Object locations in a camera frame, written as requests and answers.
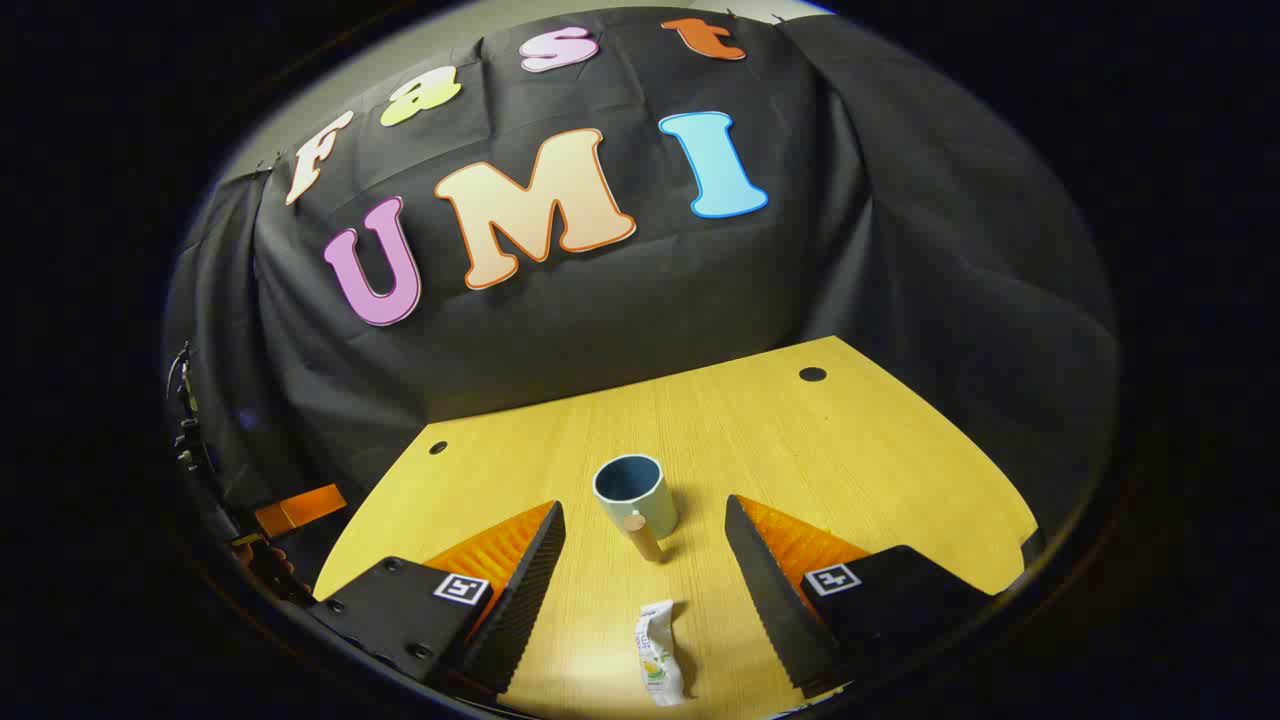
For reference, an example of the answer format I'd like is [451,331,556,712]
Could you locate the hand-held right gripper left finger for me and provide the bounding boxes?
[310,500,567,696]

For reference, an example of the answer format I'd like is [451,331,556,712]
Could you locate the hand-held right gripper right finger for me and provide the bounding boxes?
[724,494,1001,701]

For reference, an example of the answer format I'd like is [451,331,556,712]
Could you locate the white toothpaste tube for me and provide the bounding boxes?
[635,599,691,708]

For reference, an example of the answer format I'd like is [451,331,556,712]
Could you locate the pale green cup wooden handle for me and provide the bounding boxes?
[592,454,681,563]

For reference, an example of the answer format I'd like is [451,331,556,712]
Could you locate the yellow wooden desktop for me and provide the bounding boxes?
[313,336,1041,720]

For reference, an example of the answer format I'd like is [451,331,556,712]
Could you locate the black backdrop cloth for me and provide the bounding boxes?
[165,5,1121,561]

